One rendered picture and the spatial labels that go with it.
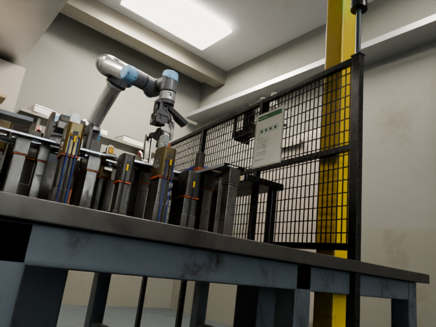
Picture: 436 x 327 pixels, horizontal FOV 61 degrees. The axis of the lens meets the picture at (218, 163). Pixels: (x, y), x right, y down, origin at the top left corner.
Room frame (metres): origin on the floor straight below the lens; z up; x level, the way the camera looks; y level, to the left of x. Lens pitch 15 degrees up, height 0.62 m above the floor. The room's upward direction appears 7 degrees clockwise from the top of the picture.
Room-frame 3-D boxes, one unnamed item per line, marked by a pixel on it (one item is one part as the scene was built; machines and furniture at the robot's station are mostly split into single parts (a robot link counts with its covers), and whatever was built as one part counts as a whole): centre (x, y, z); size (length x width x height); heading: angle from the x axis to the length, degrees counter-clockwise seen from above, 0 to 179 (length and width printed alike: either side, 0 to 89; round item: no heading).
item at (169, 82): (1.58, 0.27, 1.41); 0.09 x 0.08 x 0.11; 47
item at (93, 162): (1.49, 0.52, 0.84); 0.12 x 0.05 x 0.29; 32
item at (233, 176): (1.39, -0.06, 0.84); 0.05 x 0.05 x 0.29; 32
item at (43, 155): (1.41, 0.68, 0.84); 0.07 x 0.04 x 0.29; 32
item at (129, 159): (1.38, 0.34, 0.84); 0.10 x 0.05 x 0.29; 32
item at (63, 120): (1.62, 0.69, 0.95); 0.18 x 0.13 x 0.49; 122
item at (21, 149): (1.35, 0.74, 0.84); 0.12 x 0.05 x 0.29; 32
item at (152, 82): (1.64, 0.36, 1.41); 0.11 x 0.11 x 0.08; 47
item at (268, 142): (1.84, -0.25, 1.30); 0.23 x 0.02 x 0.31; 32
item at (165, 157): (1.42, 0.21, 0.87); 0.12 x 0.07 x 0.35; 32
